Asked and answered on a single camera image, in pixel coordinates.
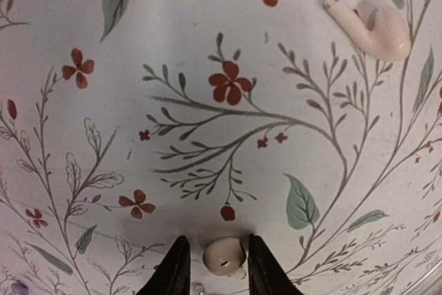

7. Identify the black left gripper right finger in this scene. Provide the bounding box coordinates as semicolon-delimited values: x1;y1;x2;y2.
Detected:
247;234;302;295

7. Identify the floral patterned table mat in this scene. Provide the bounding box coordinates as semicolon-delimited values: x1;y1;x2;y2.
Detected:
1;0;441;294

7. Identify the white earbud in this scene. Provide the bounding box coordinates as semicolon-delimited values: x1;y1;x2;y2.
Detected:
202;237;247;280
323;0;412;62

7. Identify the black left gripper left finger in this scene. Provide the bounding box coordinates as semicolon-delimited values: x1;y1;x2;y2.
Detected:
136;236;191;295

